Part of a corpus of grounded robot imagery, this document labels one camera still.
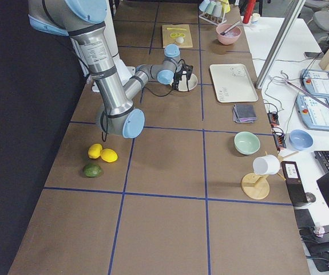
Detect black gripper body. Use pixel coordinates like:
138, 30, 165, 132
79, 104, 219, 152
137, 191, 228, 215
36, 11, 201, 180
173, 65, 187, 86

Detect cream round plate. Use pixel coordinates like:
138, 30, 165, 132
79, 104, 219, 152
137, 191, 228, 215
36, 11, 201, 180
178, 73, 198, 92

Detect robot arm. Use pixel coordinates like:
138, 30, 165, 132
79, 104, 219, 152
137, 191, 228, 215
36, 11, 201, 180
28, 1, 184, 139

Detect white bear tray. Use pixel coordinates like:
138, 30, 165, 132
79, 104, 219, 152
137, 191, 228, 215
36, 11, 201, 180
209, 64, 258, 103

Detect bamboo cutting board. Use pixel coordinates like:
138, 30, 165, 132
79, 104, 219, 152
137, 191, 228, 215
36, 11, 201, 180
162, 24, 193, 49

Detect yellow plastic knife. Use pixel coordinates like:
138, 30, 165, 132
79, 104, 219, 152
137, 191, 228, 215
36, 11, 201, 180
166, 27, 187, 31

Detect pink bowl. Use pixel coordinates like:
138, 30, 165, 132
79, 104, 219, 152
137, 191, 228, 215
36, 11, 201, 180
216, 23, 242, 45

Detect clear ice cubes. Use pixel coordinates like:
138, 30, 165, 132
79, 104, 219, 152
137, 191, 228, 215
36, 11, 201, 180
223, 30, 239, 37

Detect grey blue cup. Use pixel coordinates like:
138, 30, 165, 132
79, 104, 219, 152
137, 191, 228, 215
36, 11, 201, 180
199, 0, 210, 12

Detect light green cup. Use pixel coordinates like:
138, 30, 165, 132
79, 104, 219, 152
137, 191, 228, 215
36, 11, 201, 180
205, 1, 216, 14

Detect steel muddler black tip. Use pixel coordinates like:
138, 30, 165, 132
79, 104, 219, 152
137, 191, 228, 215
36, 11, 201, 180
220, 21, 240, 36

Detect grey folded cloth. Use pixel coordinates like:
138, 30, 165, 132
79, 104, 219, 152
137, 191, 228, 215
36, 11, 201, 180
233, 104, 257, 123

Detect yellow cup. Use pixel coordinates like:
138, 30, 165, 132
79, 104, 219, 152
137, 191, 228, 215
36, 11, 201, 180
220, 0, 231, 14

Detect paper cup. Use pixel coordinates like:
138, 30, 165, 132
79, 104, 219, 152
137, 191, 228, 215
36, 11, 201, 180
251, 13, 261, 26

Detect red bottle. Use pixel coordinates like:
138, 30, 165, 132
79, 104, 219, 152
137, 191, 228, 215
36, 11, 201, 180
243, 0, 256, 24

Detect light green bowl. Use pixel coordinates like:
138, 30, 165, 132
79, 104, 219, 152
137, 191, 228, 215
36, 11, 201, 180
234, 132, 260, 155

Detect yellow lemon lower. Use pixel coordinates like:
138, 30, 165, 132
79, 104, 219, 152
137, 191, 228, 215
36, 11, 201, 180
100, 148, 118, 163

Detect yellow lemon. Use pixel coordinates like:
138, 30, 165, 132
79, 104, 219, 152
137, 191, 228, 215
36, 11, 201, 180
100, 148, 118, 163
88, 143, 103, 159

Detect yellow lemon upper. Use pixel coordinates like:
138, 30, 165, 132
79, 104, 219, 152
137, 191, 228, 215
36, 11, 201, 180
88, 143, 103, 159

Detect black power strip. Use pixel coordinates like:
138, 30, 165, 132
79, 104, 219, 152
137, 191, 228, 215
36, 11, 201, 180
267, 112, 286, 152

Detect green lime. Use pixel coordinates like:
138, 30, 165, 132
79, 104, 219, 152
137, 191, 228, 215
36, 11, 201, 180
82, 163, 102, 178

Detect white mug on stand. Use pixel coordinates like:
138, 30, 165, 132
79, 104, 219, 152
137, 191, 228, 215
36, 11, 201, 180
252, 155, 280, 175

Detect wooden mug tree stand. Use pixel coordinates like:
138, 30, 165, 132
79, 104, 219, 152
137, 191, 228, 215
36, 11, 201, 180
241, 151, 298, 200

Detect blue bowl on desk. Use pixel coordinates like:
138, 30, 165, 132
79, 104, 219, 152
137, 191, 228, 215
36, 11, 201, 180
289, 129, 314, 151

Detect teach pendant far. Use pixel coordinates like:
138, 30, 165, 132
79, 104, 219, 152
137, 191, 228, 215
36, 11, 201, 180
300, 69, 329, 98

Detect teach pendant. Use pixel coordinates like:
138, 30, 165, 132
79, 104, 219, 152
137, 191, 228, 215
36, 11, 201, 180
296, 95, 329, 131
300, 69, 329, 98

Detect teach pendant near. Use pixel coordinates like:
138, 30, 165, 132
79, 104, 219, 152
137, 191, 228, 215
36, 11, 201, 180
296, 95, 329, 131

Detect black keyboard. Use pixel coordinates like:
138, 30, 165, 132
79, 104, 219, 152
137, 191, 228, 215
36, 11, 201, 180
314, 151, 329, 173

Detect black computer mouse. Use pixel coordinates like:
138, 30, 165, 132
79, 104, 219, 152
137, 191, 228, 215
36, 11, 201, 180
305, 192, 316, 203

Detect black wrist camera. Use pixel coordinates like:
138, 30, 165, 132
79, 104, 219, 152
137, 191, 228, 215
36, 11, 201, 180
184, 64, 193, 80

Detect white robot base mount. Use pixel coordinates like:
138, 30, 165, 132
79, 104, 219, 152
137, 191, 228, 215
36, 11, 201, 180
91, 1, 132, 86

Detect white wire cup rack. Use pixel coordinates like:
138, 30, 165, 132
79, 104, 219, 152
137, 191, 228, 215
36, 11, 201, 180
199, 13, 227, 25

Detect aluminium frame post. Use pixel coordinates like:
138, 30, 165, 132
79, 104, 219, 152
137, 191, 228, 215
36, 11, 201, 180
255, 0, 305, 89

